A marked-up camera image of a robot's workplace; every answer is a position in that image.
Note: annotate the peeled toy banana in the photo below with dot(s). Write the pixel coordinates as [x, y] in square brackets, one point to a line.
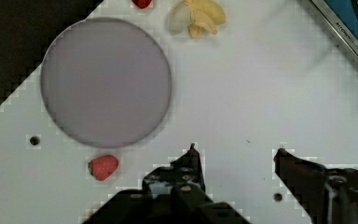
[196, 16]

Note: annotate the small red toy fruit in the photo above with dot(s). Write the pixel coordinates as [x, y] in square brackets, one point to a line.
[142, 3]

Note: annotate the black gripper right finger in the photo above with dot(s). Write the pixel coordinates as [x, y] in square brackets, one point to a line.
[328, 195]

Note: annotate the silver toaster oven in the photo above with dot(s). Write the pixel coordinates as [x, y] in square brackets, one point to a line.
[341, 17]

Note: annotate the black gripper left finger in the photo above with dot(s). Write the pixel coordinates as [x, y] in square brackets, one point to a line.
[173, 194]

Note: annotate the round grey plate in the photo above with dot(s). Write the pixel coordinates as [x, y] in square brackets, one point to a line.
[106, 82]

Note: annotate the red toy strawberry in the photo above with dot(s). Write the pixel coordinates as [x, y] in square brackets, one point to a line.
[102, 167]

